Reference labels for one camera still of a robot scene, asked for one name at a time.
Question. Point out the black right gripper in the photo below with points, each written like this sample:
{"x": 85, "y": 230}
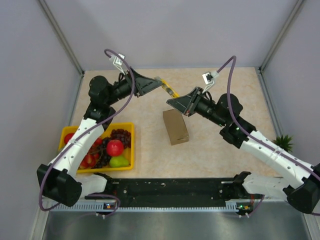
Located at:
{"x": 187, "y": 105}

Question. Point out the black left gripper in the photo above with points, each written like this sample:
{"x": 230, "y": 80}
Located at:
{"x": 143, "y": 84}

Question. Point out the yellow utility knife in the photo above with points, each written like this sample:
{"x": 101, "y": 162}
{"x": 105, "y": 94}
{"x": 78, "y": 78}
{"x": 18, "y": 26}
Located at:
{"x": 167, "y": 88}

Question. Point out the brown cardboard express box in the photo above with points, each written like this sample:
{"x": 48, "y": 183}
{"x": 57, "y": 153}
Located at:
{"x": 175, "y": 126}

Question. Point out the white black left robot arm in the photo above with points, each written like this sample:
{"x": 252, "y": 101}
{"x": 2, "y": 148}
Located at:
{"x": 58, "y": 180}

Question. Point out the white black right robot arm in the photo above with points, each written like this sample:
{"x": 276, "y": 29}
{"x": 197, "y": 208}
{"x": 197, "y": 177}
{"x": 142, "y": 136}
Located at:
{"x": 299, "y": 181}

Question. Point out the red apple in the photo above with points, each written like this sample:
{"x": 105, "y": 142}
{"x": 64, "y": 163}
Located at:
{"x": 114, "y": 148}
{"x": 67, "y": 138}

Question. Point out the green pear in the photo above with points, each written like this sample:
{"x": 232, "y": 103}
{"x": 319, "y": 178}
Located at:
{"x": 118, "y": 162}

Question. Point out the dark purple grape bunch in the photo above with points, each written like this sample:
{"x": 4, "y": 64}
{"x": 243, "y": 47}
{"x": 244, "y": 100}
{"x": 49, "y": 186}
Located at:
{"x": 116, "y": 134}

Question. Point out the yellow plastic fruit bin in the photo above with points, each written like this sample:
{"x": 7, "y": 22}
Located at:
{"x": 128, "y": 153}

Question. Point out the red strawberry cluster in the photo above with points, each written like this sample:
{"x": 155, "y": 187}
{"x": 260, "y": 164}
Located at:
{"x": 92, "y": 156}

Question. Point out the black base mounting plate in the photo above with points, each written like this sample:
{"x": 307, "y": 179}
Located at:
{"x": 174, "y": 192}

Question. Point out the pineapple with green crown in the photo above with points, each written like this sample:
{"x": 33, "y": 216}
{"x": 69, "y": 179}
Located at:
{"x": 285, "y": 142}

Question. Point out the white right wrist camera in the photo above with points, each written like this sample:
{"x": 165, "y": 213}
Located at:
{"x": 209, "y": 80}

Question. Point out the grey slotted cable duct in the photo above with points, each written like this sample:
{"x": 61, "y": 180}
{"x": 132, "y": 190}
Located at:
{"x": 88, "y": 207}

